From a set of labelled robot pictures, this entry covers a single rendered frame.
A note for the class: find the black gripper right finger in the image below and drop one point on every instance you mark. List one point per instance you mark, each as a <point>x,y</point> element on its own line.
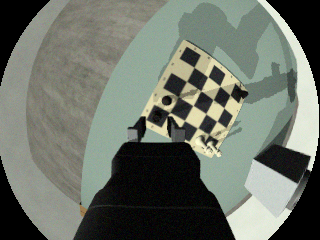
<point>176,133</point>

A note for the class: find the white chess king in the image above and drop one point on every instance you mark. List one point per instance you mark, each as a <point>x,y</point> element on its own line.
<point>200,141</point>

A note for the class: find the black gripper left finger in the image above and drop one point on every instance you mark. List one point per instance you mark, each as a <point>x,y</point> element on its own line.
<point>137,132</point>

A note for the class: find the black and cream chessboard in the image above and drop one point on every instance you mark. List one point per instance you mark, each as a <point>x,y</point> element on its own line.
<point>203,97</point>

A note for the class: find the white queen chess piece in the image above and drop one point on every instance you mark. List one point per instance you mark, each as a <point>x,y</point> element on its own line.
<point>212,145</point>

